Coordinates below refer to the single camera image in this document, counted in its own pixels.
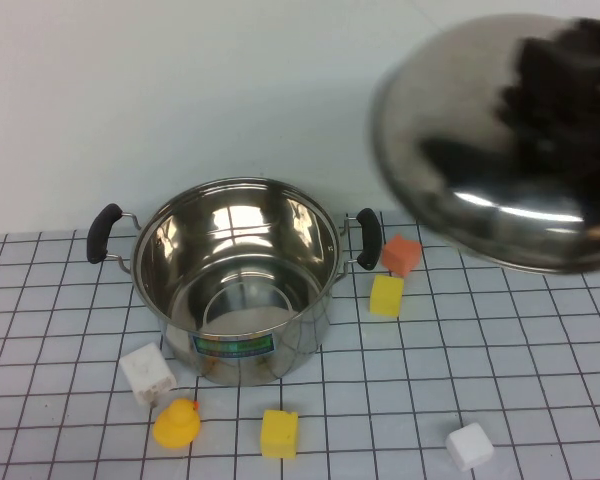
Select white charger plug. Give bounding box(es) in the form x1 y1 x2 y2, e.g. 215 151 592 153
118 341 177 407

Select orange sponge cube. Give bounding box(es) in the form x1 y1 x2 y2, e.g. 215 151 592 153
381 233 424 278

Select yellow sponge cube with notch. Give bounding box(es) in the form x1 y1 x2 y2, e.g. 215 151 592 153
260 409 300 460

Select white black-grid tablecloth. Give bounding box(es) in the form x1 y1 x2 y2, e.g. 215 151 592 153
0 209 600 480

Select yellow rubber duck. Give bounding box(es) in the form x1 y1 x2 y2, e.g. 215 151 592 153
152 398 202 449

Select stainless steel pot lid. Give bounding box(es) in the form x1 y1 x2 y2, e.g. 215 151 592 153
369 13 600 276

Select white sponge cube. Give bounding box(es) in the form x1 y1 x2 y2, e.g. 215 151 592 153
445 422 496 472

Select stainless steel pot black handles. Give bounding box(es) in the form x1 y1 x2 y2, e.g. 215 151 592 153
85 176 383 389

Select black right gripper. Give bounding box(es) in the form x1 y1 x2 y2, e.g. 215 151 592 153
499 17 600 194

